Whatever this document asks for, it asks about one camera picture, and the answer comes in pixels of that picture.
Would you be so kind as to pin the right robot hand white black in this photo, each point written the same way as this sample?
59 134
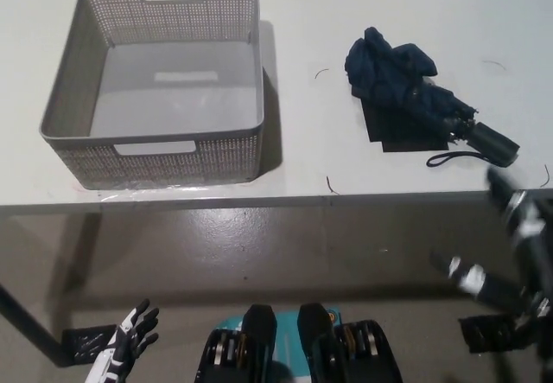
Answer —
531 227

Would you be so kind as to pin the black table leg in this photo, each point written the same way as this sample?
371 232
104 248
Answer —
30 322

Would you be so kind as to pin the grey perforated plastic basket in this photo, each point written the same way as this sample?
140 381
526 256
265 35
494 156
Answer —
173 162

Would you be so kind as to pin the black rubber mat patch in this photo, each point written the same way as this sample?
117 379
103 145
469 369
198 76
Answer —
376 123
415 142

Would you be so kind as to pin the robot torso black teal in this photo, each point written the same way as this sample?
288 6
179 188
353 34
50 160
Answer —
259 357

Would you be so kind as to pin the navy folding umbrella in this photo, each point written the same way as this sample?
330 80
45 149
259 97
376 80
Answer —
389 76

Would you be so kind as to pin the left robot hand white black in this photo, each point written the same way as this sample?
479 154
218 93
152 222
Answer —
123 340

